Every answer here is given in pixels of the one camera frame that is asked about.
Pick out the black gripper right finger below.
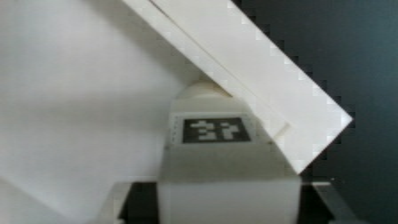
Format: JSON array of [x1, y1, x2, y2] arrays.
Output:
[[296, 181, 360, 224]]

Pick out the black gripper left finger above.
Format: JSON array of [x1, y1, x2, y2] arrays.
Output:
[[93, 181, 159, 224]]

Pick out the white square tabletop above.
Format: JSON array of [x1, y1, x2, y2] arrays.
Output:
[[0, 0, 351, 224]]

